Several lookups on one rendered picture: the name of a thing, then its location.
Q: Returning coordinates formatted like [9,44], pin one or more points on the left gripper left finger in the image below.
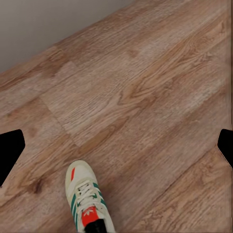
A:
[12,145]

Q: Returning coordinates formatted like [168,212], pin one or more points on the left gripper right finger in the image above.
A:
[225,144]

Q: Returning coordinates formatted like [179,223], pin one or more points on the gym shoe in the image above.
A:
[85,200]

